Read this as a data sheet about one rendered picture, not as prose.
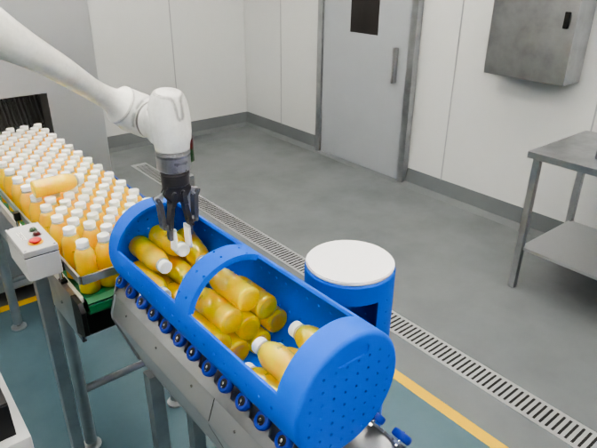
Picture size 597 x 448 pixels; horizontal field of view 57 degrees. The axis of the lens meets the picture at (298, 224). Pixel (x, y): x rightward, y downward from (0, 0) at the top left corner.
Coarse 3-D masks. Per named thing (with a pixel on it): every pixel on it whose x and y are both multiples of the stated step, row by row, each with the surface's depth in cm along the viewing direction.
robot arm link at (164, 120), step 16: (160, 96) 134; (176, 96) 135; (144, 112) 139; (160, 112) 135; (176, 112) 136; (144, 128) 140; (160, 128) 136; (176, 128) 136; (160, 144) 138; (176, 144) 138
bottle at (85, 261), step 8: (80, 248) 172; (88, 248) 174; (80, 256) 172; (88, 256) 173; (80, 264) 173; (88, 264) 174; (96, 264) 177; (80, 272) 174; (88, 272) 175; (80, 288) 178; (88, 288) 177; (96, 288) 178
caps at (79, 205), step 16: (32, 128) 285; (16, 144) 261; (32, 144) 261; (48, 144) 264; (16, 160) 241; (32, 160) 241; (48, 160) 243; (16, 176) 223; (32, 176) 224; (48, 176) 223; (96, 176) 224; (112, 176) 227; (96, 192) 209; (48, 208) 197; (64, 208) 195; (80, 208) 198; (96, 208) 196
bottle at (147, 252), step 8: (136, 240) 163; (144, 240) 163; (136, 248) 161; (144, 248) 159; (152, 248) 158; (160, 248) 159; (136, 256) 162; (144, 256) 157; (152, 256) 156; (160, 256) 156; (144, 264) 159; (152, 264) 155
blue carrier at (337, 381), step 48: (144, 288) 147; (192, 288) 130; (288, 288) 143; (192, 336) 130; (288, 336) 143; (336, 336) 106; (384, 336) 112; (240, 384) 117; (288, 384) 104; (336, 384) 106; (384, 384) 118; (288, 432) 106; (336, 432) 112
